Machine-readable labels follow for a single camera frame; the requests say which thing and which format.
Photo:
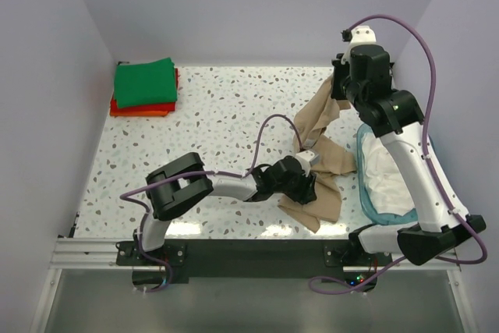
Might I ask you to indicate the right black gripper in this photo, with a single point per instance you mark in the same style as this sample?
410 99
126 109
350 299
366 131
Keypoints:
339 68

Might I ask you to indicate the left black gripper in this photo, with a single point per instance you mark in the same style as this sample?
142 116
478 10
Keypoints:
306 193

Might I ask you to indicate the beige t shirt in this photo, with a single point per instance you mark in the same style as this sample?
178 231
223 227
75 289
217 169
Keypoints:
312 121

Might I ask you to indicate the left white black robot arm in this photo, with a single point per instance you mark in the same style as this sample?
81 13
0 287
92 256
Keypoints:
183 183

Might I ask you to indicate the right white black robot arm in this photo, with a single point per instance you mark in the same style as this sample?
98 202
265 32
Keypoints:
443 221

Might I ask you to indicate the clear blue plastic bin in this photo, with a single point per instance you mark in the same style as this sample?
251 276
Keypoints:
367 207

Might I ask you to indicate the white cloth in bin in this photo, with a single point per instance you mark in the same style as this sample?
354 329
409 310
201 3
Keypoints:
385 186

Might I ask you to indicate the folded red t shirt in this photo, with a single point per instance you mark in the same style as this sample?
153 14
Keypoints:
156 106

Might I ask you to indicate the folded green t shirt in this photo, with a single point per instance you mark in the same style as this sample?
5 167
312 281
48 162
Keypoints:
139 73

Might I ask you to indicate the folded orange t shirt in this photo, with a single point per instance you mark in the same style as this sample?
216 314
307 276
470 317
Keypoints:
116 113

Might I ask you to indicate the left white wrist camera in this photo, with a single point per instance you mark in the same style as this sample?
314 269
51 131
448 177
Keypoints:
307 159

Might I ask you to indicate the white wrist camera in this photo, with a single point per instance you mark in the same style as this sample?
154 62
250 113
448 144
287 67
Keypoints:
362 34
307 159

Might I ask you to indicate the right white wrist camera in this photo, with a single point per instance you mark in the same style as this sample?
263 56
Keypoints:
362 34

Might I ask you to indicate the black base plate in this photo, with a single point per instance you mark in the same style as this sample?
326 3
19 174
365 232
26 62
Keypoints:
180 260

